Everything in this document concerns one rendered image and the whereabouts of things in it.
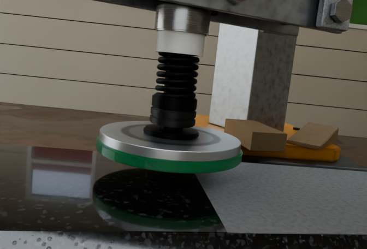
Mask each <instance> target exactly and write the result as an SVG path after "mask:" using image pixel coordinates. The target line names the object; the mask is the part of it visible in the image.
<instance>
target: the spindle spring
mask: <svg viewBox="0 0 367 249"><path fill-rule="evenodd" d="M158 53H159V55H160V56H163V57H159V58H158V62H159V63H163V64H158V66H157V69H159V70H163V71H158V72H157V73H156V75H157V76H159V77H163V78H158V79H156V83H158V84H166V85H188V87H175V86H160V85H157V86H155V89H156V91H166V92H187V94H176V93H160V92H157V93H156V94H155V95H157V96H161V97H168V98H178V99H193V98H195V97H196V94H195V92H194V91H195V90H196V89H197V87H196V86H195V85H194V84H196V83H197V79H196V77H197V76H198V73H197V72H196V71H195V70H198V69H199V66H198V65H197V64H194V63H198V62H199V58H198V57H194V56H196V55H188V54H178V53H172V52H158ZM167 55H178V56H191V57H167ZM167 62H173V63H190V65H187V64H167ZM166 70H189V71H190V72H164V71H166ZM165 77H174V78H188V79H164V78H165Z"/></svg>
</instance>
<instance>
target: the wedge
mask: <svg viewBox="0 0 367 249"><path fill-rule="evenodd" d="M338 132H339V128H338V127H333V126H327V125H323V124H317V123H311V122H309V123H307V124H306V125H305V126H304V127H303V128H301V129H300V130H298V131H297V132H296V133H295V134H293V135H292V136H291V137H290V138H289V139H287V141H286V143H288V144H293V145H298V146H303V147H308V148H311V149H316V150H321V149H323V148H325V147H327V146H329V145H331V144H333V143H335V142H337V138H338Z"/></svg>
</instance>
